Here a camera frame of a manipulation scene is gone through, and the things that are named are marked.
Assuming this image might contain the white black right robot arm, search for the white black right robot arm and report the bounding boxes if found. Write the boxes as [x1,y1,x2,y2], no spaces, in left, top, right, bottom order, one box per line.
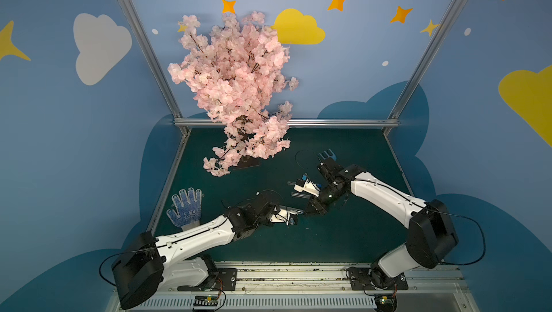
[294,157,459,290]

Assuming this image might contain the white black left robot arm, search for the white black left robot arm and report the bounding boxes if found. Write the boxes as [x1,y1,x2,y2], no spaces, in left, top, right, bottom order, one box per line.
[110,191,302,310]

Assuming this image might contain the blue toy garden fork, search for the blue toy garden fork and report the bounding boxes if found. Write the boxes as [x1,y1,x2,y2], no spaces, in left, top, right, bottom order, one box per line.
[317,148,337,162]

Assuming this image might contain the blue dotted work glove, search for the blue dotted work glove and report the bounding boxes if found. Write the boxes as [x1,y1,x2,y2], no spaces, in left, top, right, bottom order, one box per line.
[166,187,204,232]

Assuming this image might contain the left controller board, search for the left controller board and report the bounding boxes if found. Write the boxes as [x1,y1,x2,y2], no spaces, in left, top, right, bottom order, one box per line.
[192,295,219,311]

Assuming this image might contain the controller board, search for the controller board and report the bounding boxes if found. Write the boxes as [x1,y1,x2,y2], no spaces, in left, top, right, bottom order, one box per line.
[192,295,219,311]
[374,295,397,312]

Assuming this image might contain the right controller board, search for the right controller board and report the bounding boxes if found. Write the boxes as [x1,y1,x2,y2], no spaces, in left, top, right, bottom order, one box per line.
[374,295,397,312]

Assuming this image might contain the pink cherry blossom tree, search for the pink cherry blossom tree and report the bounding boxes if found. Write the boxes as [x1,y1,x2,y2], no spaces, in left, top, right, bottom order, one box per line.
[168,11,298,177]

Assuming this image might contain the dark tree base plate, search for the dark tree base plate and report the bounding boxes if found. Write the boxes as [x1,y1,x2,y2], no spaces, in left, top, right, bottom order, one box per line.
[230,155,260,171]

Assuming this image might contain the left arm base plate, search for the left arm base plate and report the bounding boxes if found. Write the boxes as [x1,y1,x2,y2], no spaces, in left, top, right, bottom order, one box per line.
[177,268,237,292]

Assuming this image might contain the aluminium front rail base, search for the aluminium front rail base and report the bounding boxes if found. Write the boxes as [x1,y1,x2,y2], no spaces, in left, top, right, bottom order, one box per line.
[134,262,479,311]

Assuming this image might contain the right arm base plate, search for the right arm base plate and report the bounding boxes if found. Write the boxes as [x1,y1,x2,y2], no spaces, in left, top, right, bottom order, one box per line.
[345,267,408,291]

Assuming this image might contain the aluminium frame rail back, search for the aluminium frame rail back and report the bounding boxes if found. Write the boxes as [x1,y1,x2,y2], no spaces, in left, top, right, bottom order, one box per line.
[174,117,400,130]

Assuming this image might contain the aluminium frame post right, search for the aluminium frame post right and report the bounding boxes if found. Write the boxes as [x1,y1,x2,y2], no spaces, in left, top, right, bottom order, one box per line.
[387,0,468,128]

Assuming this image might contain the aluminium frame post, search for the aluminium frame post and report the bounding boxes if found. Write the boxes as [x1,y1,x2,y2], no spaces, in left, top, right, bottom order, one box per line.
[117,0,182,118]
[387,0,468,128]

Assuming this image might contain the aluminium frame post left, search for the aluminium frame post left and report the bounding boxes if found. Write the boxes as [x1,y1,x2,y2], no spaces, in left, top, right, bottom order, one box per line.
[117,0,182,118]

